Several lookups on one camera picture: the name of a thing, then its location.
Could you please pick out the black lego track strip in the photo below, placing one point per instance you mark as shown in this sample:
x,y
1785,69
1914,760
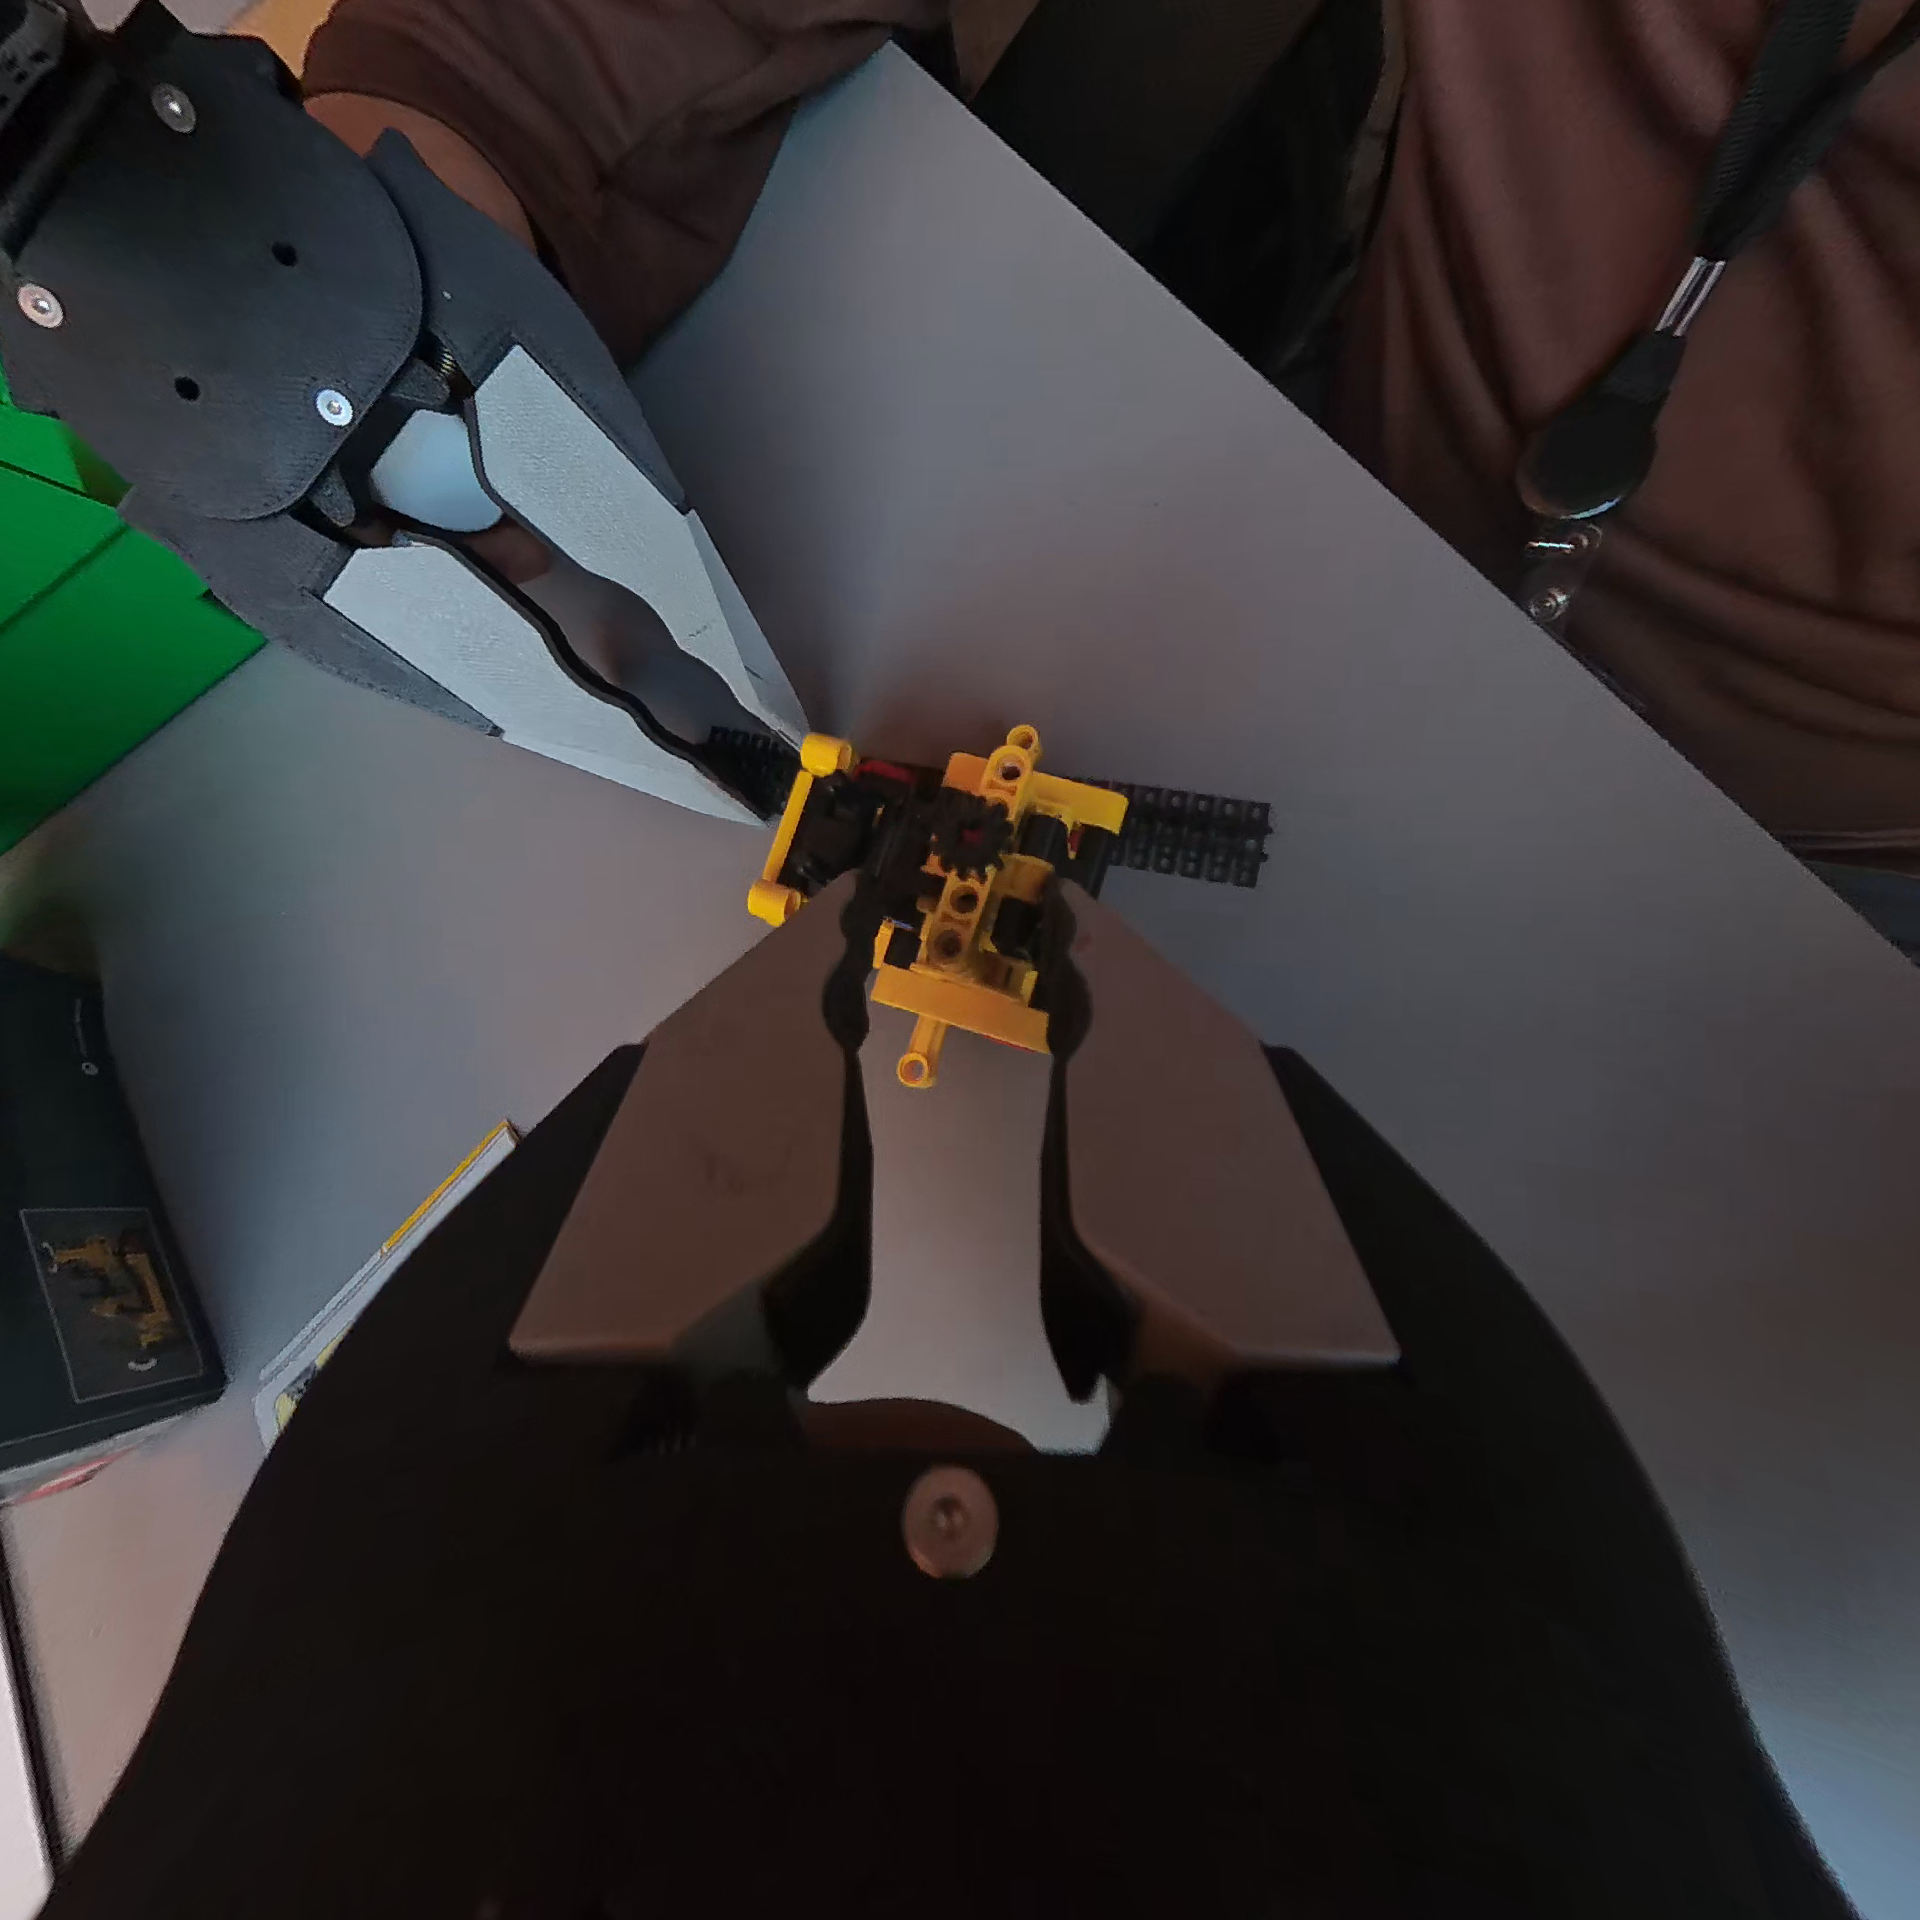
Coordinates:
x,y
1201,833

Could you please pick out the open lego instruction booklet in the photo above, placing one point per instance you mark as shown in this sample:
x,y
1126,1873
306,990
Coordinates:
x,y
376,1277

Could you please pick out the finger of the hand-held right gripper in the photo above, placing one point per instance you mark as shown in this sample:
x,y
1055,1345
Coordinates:
x,y
480,645
599,495

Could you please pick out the white stand base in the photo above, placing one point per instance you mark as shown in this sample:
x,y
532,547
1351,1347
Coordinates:
x,y
14,1725

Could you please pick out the person's right hand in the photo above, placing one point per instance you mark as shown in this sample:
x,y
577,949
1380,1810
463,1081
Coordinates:
x,y
436,166

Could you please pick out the green plastic bin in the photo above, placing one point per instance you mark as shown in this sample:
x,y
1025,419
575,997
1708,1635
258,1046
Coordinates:
x,y
106,645

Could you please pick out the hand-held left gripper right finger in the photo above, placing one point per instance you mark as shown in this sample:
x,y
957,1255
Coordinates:
x,y
1215,1184

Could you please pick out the yellow lego bulldozer model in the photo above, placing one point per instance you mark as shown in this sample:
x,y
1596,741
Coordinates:
x,y
961,902

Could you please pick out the black round badge reel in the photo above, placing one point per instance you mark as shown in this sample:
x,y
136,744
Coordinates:
x,y
1590,451

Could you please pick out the dark lego set box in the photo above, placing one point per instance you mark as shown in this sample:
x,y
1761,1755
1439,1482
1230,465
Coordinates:
x,y
89,1141

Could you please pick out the person's right forearm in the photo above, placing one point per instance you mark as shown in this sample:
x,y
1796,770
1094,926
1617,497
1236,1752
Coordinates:
x,y
646,135

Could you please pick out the person in brown shirt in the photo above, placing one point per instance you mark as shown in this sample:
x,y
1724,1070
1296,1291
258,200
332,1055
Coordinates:
x,y
1724,599

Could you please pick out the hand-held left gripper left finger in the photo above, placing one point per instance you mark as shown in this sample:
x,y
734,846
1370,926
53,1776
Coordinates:
x,y
704,1184

